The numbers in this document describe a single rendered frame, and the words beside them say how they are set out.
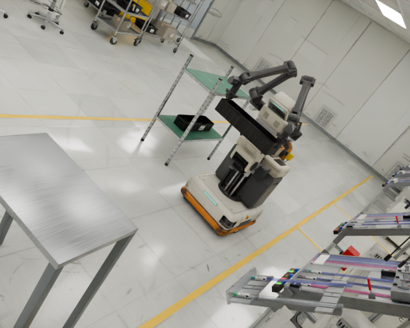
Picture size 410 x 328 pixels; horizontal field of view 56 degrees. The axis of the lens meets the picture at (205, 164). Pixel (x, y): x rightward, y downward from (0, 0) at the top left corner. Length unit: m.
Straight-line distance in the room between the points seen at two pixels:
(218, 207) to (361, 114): 7.89
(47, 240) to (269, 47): 10.83
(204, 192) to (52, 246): 2.23
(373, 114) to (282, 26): 3.61
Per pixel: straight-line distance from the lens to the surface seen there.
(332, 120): 11.09
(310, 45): 11.50
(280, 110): 3.21
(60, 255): 1.49
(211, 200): 3.52
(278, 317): 2.00
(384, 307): 2.17
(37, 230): 1.54
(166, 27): 8.39
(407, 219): 3.87
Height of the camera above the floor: 1.86
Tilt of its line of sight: 23 degrees down
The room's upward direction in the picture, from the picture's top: 35 degrees clockwise
